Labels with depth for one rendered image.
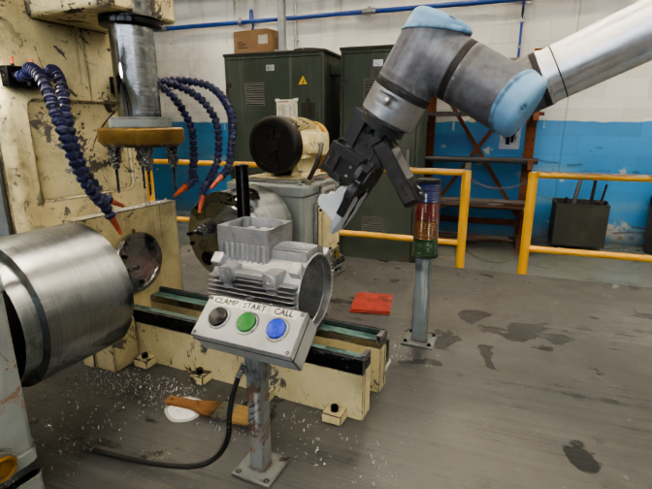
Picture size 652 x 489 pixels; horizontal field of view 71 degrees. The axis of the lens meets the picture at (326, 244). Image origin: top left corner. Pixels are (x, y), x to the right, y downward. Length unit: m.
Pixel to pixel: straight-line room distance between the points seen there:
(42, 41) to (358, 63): 3.19
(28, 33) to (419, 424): 1.11
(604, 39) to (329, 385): 0.72
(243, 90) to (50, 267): 3.85
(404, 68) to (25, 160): 0.82
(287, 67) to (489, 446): 3.84
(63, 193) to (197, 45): 6.08
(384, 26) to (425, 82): 5.41
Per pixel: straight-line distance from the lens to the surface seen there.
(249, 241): 0.91
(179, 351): 1.10
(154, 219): 1.23
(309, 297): 1.01
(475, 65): 0.68
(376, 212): 4.13
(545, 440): 0.96
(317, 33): 6.36
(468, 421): 0.96
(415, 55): 0.70
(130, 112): 1.08
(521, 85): 0.68
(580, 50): 0.81
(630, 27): 0.82
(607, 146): 5.96
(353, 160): 0.73
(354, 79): 4.13
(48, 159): 1.21
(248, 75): 4.53
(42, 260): 0.84
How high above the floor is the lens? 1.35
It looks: 15 degrees down
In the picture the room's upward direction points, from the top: straight up
